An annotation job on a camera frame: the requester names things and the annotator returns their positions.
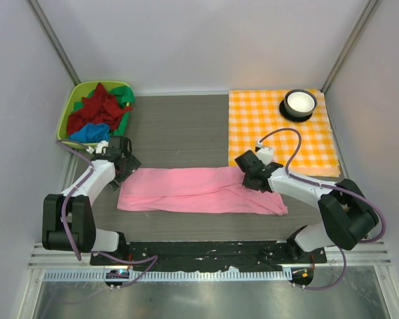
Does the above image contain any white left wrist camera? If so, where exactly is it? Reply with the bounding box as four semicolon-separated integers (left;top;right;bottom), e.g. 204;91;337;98
86;140;108;154

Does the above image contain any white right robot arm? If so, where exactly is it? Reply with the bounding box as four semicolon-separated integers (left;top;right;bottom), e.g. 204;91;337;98
235;150;379;261

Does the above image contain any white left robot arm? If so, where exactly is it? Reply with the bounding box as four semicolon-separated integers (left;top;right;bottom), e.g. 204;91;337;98
42;136;141;260

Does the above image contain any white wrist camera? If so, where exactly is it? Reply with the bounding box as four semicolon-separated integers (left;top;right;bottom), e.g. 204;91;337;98
255;141;273;165
86;140;108;154

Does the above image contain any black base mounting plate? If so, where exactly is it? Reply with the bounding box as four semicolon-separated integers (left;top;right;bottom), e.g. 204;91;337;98
90;240;329;274

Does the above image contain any green t shirt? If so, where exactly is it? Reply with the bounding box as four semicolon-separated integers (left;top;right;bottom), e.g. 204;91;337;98
66;82;135;137

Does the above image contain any orange checkered cloth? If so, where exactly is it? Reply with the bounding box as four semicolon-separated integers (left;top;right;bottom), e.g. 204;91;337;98
227;88;340;178

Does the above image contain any pink t shirt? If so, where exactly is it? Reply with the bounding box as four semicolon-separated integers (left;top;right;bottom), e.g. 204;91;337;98
117;166;288;215

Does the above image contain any white bowl with dark rim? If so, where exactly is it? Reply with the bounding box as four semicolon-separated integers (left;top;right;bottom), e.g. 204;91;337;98
279;89;318;122

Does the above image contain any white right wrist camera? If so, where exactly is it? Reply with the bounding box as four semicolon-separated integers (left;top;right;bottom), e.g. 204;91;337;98
255;141;273;165

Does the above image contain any lime green plastic basket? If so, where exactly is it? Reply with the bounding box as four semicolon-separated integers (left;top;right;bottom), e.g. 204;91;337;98
57;80;136;149

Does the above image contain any blue t shirt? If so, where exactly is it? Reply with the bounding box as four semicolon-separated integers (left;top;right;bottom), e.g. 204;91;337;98
69;123;110;144

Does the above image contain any white slotted cable duct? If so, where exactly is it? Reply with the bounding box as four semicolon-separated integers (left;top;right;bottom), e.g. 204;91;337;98
43;268;292;282

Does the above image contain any dark red t shirt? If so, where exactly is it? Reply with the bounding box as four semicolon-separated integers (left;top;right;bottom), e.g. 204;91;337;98
58;80;136;138

